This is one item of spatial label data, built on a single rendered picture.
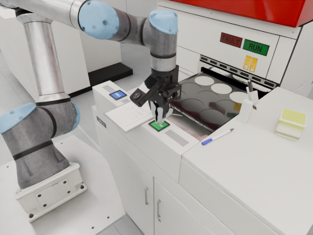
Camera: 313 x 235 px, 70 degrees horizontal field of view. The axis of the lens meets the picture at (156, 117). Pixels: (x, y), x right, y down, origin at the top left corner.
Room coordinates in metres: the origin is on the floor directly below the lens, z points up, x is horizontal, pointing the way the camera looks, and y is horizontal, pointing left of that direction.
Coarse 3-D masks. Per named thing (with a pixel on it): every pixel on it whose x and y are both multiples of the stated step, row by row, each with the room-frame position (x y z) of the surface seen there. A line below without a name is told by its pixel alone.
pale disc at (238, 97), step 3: (231, 93) 0.92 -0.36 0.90; (234, 93) 0.92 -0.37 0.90; (237, 93) 0.92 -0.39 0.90; (240, 93) 0.92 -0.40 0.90; (243, 93) 0.92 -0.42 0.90; (231, 96) 0.90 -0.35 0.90; (234, 96) 0.90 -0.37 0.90; (237, 96) 0.90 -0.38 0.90; (240, 96) 0.90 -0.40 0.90; (243, 96) 0.90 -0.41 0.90; (246, 96) 0.90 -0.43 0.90; (231, 99) 0.87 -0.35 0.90; (234, 99) 0.87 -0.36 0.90; (237, 99) 0.87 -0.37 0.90; (240, 99) 0.87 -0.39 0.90; (243, 99) 0.87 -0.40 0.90; (237, 102) 0.85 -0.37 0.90; (240, 102) 0.85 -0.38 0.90
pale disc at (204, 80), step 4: (200, 76) 1.09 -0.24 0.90; (204, 76) 1.09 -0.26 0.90; (196, 80) 1.05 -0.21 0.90; (200, 80) 1.05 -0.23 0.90; (204, 80) 1.05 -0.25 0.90; (208, 80) 1.05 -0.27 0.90; (212, 80) 1.05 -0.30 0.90; (200, 84) 1.01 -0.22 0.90; (204, 84) 1.01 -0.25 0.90; (208, 84) 1.01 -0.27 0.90
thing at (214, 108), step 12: (192, 84) 1.01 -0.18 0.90; (228, 84) 1.01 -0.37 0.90; (192, 96) 0.90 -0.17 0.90; (204, 96) 0.90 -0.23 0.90; (216, 96) 0.90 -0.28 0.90; (228, 96) 0.90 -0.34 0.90; (180, 108) 0.80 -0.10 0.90; (192, 108) 0.80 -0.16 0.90; (204, 108) 0.80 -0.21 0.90; (216, 108) 0.80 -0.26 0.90; (228, 108) 0.80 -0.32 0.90; (240, 108) 0.80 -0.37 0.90; (204, 120) 0.71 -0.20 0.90; (216, 120) 0.71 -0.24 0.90; (228, 120) 0.71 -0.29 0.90
